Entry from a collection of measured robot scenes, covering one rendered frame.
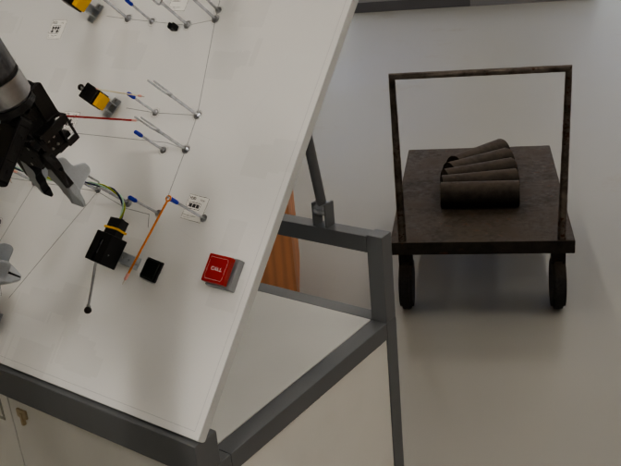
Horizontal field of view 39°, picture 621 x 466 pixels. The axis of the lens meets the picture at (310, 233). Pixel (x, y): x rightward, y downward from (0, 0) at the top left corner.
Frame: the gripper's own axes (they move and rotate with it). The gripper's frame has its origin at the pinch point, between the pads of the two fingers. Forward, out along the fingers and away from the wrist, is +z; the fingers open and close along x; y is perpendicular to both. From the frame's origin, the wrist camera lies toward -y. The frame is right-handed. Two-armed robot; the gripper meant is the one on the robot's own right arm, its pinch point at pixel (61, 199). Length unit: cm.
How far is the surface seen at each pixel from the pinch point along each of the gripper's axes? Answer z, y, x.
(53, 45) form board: 5, 42, 51
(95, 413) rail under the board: 32.8, -20.4, -6.6
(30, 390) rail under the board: 34.5, -21.8, 12.2
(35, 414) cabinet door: 46, -23, 18
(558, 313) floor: 201, 145, -8
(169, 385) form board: 27.9, -11.5, -20.4
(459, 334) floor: 189, 114, 18
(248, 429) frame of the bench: 43, -8, -29
